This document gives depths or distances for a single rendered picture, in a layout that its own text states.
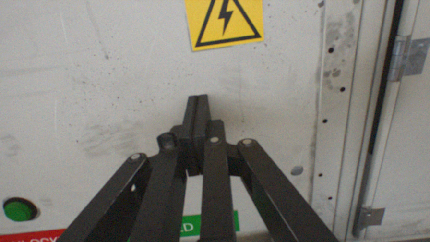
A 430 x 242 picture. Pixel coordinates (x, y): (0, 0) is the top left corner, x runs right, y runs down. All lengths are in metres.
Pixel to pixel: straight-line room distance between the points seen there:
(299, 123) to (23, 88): 0.24
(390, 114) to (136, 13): 0.37
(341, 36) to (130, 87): 0.28
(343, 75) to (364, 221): 0.29
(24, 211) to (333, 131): 0.42
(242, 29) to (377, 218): 0.47
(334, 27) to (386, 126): 0.17
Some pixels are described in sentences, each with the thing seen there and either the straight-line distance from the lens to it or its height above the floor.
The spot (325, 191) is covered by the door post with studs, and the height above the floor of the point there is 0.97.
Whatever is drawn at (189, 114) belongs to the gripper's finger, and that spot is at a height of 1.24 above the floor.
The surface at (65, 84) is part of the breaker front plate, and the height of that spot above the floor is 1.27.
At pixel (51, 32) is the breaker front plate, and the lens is 0.23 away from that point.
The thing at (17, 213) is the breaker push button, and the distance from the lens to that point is 0.34.
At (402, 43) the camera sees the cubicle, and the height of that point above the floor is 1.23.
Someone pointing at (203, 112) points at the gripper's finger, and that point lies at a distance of 0.17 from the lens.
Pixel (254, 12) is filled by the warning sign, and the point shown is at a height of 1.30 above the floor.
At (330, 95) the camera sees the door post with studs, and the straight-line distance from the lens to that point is 0.40.
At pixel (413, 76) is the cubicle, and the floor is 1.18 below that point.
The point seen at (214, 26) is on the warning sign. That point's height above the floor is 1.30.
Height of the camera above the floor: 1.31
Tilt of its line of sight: 27 degrees down
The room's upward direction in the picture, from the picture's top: 9 degrees counter-clockwise
